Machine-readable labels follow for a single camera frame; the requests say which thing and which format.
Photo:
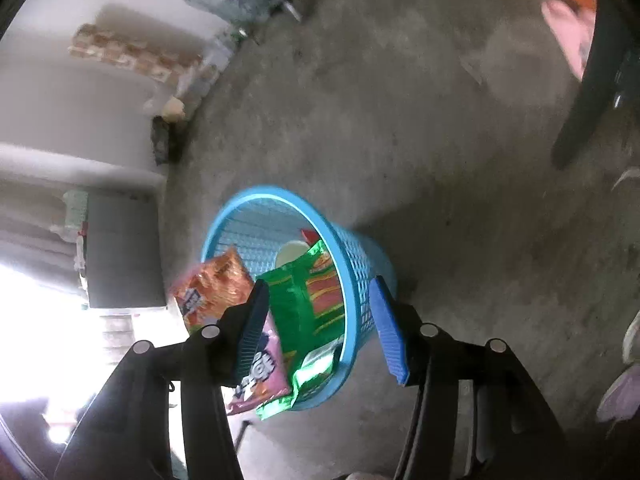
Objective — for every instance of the orange snack bag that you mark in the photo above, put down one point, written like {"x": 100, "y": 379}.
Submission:
{"x": 215, "y": 280}

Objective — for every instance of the pink snack bag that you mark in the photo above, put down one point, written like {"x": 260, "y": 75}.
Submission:
{"x": 260, "y": 380}

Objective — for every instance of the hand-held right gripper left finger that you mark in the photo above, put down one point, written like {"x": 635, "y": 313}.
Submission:
{"x": 252, "y": 320}

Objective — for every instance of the pale slipper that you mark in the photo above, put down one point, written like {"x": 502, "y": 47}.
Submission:
{"x": 632, "y": 337}
{"x": 627, "y": 179}
{"x": 620, "y": 395}

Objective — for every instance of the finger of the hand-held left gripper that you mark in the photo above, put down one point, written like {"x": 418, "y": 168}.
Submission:
{"x": 580, "y": 130}

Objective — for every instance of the blue plastic waste basket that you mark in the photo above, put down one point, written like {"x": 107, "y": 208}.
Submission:
{"x": 365, "y": 260}

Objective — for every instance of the dark bag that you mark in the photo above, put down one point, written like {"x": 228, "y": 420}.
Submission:
{"x": 165, "y": 140}

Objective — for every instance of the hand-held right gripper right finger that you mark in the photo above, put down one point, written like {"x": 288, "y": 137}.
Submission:
{"x": 387, "y": 330}

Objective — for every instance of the patterned rolled mat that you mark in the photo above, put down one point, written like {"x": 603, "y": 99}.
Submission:
{"x": 130, "y": 52}

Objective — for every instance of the person's left hand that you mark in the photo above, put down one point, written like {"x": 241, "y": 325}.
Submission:
{"x": 567, "y": 35}

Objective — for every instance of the pile of plastic bags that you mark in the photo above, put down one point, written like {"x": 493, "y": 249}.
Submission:
{"x": 195, "y": 85}

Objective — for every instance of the white and red plastic cup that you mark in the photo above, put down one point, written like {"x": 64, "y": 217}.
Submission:
{"x": 290, "y": 256}

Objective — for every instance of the grey cabinet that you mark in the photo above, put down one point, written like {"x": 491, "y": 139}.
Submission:
{"x": 125, "y": 255}

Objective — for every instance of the mint green organizer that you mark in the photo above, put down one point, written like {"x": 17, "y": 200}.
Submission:
{"x": 75, "y": 207}

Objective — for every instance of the green snack bag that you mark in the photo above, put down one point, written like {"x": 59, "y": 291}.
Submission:
{"x": 305, "y": 310}

